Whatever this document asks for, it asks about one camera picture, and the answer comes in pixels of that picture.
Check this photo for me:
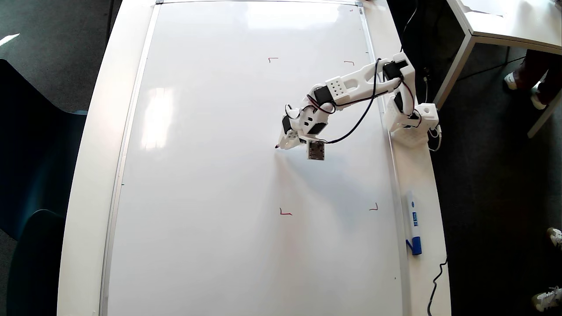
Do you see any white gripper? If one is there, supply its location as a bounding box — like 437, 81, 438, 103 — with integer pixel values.
279, 104, 331, 151

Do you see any white five-joint robot arm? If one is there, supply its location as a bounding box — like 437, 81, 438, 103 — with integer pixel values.
305, 52, 440, 132

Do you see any blue and white whiteboard marker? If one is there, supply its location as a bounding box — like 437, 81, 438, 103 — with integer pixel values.
405, 190, 423, 256

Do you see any white side table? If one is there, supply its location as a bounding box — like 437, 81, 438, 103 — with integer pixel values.
446, 0, 562, 139

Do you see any dark trouser leg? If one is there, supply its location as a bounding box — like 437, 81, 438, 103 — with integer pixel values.
515, 49, 552, 89
537, 56, 562, 106

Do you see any dark blue chair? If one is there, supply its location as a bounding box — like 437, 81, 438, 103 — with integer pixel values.
0, 58, 88, 316

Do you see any black wrist camera board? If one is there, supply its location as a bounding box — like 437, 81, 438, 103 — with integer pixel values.
306, 140, 327, 161

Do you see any black camera cable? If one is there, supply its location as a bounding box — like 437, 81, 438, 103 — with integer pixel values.
324, 0, 418, 145

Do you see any white whiteboard with aluminium frame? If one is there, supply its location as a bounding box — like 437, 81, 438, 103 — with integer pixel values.
99, 0, 411, 316

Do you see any white perforated robot base mount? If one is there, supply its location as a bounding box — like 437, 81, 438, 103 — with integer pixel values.
385, 94, 431, 148

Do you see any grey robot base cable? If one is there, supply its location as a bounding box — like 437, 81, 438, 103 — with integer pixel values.
427, 124, 443, 152

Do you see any thin black table cable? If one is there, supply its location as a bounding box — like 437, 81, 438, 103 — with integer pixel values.
427, 257, 448, 316

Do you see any black floor cable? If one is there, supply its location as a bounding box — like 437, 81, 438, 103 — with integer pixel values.
456, 56, 526, 82

